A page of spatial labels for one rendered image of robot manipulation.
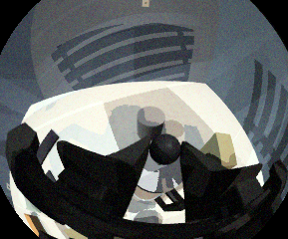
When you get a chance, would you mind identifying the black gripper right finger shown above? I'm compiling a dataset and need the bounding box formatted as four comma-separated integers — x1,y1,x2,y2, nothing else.
179,141,263,223

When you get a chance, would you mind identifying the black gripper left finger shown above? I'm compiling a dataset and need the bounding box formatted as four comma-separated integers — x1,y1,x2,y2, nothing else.
56,135,151,218

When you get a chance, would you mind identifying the glass french press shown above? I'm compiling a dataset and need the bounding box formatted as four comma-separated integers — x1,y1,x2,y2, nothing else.
133,134,184,212

